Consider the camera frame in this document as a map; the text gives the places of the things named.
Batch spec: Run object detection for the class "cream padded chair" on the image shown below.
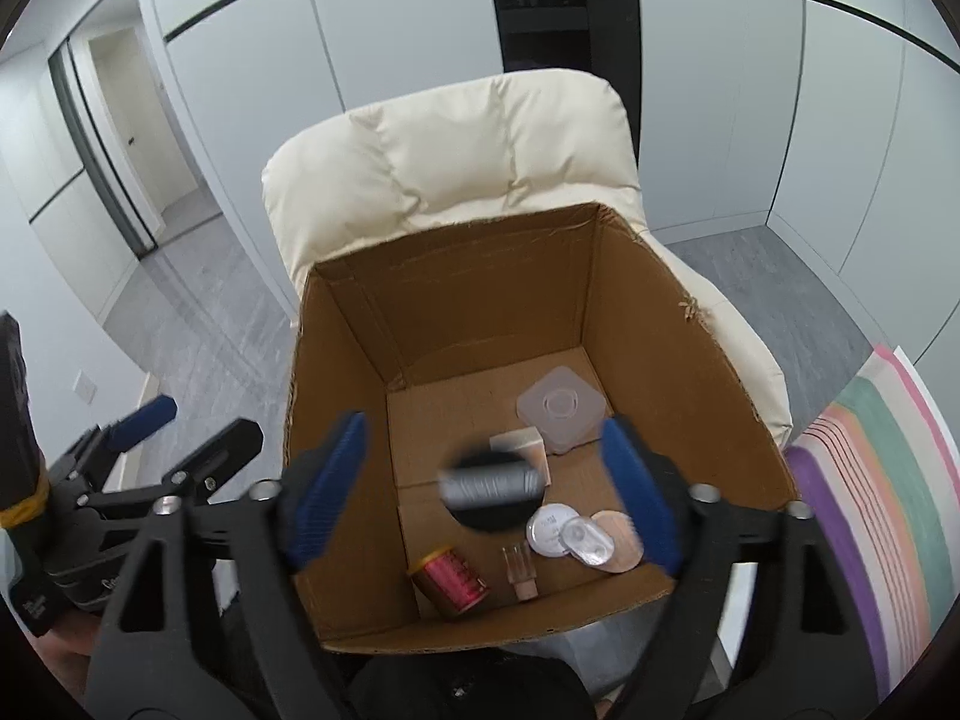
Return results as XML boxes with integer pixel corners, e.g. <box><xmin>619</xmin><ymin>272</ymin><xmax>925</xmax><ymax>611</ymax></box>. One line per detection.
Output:
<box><xmin>261</xmin><ymin>69</ymin><xmax>794</xmax><ymax>451</ymax></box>

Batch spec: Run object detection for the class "striped colourful cloth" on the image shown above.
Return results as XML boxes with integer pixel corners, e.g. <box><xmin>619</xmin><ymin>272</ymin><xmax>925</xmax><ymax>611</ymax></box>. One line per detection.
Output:
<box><xmin>780</xmin><ymin>345</ymin><xmax>946</xmax><ymax>698</ymax></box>

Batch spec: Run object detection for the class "white round compact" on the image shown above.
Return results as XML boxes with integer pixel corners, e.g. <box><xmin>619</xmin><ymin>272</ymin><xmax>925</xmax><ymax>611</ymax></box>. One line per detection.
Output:
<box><xmin>525</xmin><ymin>504</ymin><xmax>582</xmax><ymax>560</ymax></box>

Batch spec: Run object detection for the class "person's left hand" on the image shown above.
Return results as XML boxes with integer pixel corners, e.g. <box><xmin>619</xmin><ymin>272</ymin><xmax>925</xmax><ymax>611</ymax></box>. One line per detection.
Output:
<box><xmin>37</xmin><ymin>607</ymin><xmax>100</xmax><ymax>672</ymax></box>

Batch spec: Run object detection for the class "black round case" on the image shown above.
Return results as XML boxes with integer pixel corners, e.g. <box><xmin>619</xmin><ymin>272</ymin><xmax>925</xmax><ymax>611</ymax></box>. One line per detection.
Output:
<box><xmin>437</xmin><ymin>444</ymin><xmax>548</xmax><ymax>535</ymax></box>

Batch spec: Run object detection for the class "beige small carton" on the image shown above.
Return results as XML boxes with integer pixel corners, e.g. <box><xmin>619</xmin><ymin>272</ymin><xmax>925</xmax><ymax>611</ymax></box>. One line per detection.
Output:
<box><xmin>489</xmin><ymin>426</ymin><xmax>552</xmax><ymax>488</ymax></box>

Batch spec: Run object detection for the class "beige makeup sponge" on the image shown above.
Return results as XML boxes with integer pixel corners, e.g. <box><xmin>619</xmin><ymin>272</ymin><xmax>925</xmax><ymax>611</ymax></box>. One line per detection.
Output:
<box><xmin>591</xmin><ymin>508</ymin><xmax>646</xmax><ymax>575</ymax></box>

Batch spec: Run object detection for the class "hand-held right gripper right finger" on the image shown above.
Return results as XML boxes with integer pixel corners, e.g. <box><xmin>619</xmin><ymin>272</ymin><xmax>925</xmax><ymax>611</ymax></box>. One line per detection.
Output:
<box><xmin>600</xmin><ymin>416</ymin><xmax>865</xmax><ymax>720</ymax></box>

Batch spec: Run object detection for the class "dark framed doorway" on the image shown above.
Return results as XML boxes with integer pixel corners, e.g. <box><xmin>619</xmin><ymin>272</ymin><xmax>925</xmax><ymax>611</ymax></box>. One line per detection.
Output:
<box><xmin>49</xmin><ymin>26</ymin><xmax>203</xmax><ymax>256</ymax></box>

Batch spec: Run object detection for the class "black glass wall panel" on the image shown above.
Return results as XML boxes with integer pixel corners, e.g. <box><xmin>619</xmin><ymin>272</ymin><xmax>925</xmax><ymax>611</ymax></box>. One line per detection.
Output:
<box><xmin>484</xmin><ymin>0</ymin><xmax>642</xmax><ymax>166</ymax></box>

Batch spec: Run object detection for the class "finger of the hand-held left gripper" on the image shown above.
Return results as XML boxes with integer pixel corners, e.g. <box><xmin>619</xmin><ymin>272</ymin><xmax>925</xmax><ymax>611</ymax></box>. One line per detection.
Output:
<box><xmin>79</xmin><ymin>420</ymin><xmax>265</xmax><ymax>517</ymax></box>
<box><xmin>51</xmin><ymin>395</ymin><xmax>178</xmax><ymax>494</ymax></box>

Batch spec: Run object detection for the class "person's black clothing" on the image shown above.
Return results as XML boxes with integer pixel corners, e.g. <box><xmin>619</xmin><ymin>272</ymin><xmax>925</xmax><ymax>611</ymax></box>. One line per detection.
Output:
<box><xmin>217</xmin><ymin>645</ymin><xmax>601</xmax><ymax>720</ymax></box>

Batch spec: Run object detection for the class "red metal can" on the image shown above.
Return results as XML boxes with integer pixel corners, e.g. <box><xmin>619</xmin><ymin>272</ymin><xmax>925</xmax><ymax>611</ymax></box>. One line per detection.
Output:
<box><xmin>407</xmin><ymin>546</ymin><xmax>490</xmax><ymax>620</ymax></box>

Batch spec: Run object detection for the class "person's left forearm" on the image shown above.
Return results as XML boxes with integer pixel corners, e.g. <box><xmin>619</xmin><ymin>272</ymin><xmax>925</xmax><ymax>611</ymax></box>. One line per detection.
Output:
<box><xmin>0</xmin><ymin>311</ymin><xmax>52</xmax><ymax>586</ymax></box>

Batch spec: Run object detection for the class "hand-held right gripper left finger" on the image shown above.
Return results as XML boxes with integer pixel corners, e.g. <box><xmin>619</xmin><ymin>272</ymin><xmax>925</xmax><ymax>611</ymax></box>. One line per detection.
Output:
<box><xmin>86</xmin><ymin>411</ymin><xmax>370</xmax><ymax>720</ymax></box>

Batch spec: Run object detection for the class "brown cardboard box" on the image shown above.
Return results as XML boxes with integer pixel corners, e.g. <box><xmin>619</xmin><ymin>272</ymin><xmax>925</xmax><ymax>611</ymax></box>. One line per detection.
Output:
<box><xmin>283</xmin><ymin>201</ymin><xmax>800</xmax><ymax>653</ymax></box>

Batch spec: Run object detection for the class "small clear cosmetic bottle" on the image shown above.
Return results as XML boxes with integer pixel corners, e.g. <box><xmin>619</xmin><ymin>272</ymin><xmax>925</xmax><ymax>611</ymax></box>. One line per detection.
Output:
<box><xmin>502</xmin><ymin>544</ymin><xmax>539</xmax><ymax>602</ymax></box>

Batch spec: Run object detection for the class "clear square plastic lid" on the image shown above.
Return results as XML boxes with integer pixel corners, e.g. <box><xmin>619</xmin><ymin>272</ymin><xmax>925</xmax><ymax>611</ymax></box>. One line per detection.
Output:
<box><xmin>516</xmin><ymin>365</ymin><xmax>607</xmax><ymax>455</ymax></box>

